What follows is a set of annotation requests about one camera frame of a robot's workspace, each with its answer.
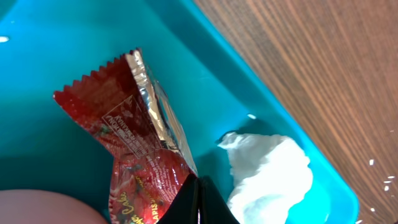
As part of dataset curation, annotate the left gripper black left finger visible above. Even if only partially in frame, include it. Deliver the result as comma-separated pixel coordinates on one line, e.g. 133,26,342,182
157,174,199,224

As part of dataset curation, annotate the red snack wrapper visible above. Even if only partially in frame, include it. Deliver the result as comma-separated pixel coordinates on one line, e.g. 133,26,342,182
53,49,197,223

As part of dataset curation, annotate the white napkin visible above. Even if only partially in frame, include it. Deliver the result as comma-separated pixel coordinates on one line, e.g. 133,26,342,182
219,132,313,224

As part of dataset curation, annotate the teal plastic tray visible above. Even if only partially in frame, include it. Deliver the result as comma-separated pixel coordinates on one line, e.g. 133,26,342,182
1,0,359,224

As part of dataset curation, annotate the pink small bowl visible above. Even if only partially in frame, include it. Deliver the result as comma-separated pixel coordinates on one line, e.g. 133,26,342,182
1,190,108,224

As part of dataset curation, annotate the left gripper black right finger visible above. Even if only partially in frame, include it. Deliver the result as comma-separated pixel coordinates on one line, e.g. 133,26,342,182
199,176,239,224

